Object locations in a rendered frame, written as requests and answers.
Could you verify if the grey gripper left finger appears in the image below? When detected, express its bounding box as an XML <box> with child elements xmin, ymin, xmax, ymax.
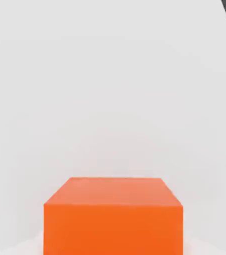
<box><xmin>0</xmin><ymin>230</ymin><xmax>44</xmax><ymax>255</ymax></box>

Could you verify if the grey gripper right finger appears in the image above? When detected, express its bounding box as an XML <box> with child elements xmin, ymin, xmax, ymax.
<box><xmin>183</xmin><ymin>234</ymin><xmax>198</xmax><ymax>255</ymax></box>

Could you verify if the small orange cube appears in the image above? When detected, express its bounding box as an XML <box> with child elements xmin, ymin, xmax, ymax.
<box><xmin>43</xmin><ymin>176</ymin><xmax>184</xmax><ymax>255</ymax></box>

